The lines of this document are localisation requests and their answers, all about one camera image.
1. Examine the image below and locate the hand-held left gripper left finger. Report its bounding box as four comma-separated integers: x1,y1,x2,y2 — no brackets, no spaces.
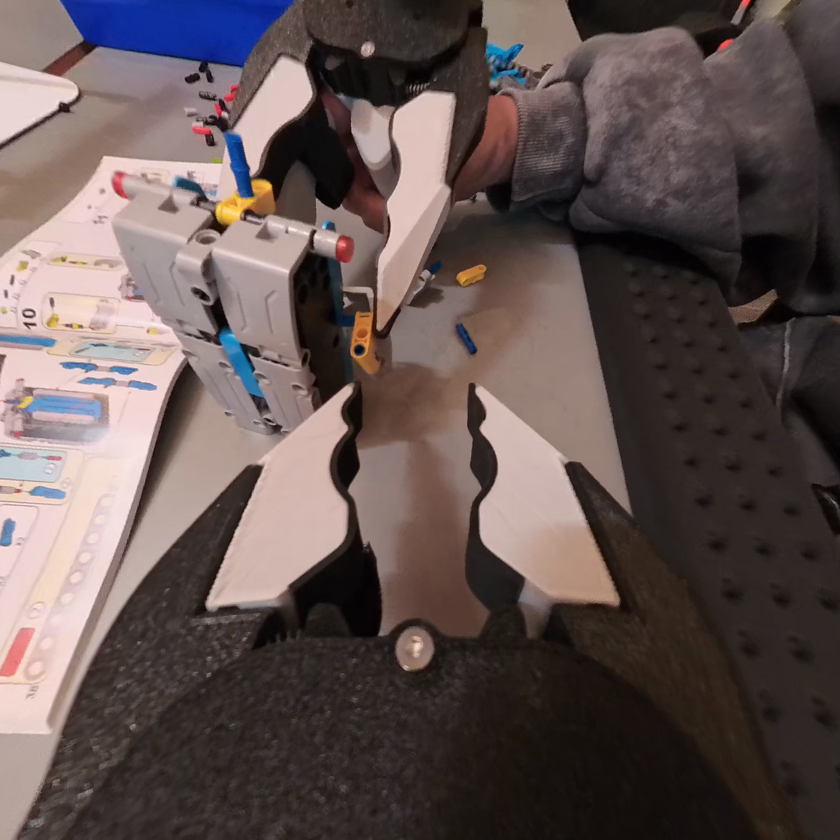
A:
206,382,382,637

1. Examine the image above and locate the pile of small toy bricks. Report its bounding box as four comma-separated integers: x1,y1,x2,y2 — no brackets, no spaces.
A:
182,37,529,148

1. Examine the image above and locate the white desk stand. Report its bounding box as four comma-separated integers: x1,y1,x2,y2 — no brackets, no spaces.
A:
0,62,82,149

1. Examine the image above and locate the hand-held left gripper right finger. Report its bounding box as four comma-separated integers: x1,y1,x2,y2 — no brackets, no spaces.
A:
466,384,623,637

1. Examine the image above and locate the person's right forearm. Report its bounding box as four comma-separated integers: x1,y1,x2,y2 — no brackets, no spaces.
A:
493,0,840,316

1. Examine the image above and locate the brick instruction booklet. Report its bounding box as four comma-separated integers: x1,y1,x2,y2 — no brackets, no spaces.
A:
0,155,244,736

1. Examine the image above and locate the grey desk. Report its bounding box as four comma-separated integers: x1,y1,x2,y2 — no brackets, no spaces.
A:
0,0,631,840

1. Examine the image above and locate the grey blue toy brick assembly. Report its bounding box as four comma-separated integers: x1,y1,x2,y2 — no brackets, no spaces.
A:
111,129,358,437

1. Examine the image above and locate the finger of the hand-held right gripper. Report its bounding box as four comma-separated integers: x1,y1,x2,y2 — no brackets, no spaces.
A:
227,57,358,263
372,88,460,338

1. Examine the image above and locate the person's right hand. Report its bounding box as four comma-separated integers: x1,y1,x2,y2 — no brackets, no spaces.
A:
319,90,529,235

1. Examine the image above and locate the blue plastic bin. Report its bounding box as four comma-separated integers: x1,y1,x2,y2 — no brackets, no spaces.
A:
59,0,296,67

